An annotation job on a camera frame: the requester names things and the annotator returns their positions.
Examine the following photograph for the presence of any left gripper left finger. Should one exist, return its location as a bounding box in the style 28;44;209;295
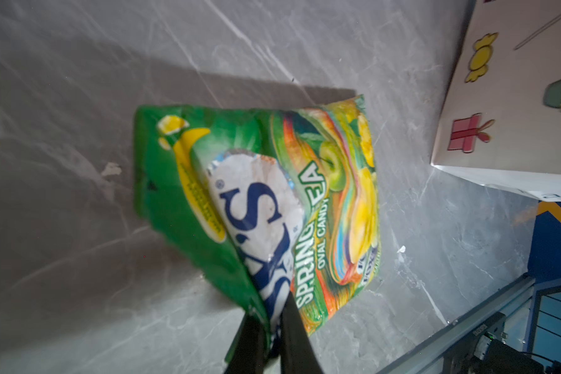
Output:
224;314;267;374

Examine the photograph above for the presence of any white paper gift bag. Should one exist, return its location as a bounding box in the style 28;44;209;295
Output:
431;1;561;202

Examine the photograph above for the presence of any green Fox's candy bag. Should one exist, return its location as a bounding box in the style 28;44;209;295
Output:
134;95;380;333

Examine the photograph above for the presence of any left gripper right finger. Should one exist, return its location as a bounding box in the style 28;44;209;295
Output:
280;292;324;374

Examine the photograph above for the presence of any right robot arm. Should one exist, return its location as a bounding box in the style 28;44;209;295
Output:
463;338;561;374

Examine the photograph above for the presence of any aluminium frame rail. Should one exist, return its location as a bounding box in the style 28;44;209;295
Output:
380;274;535;373

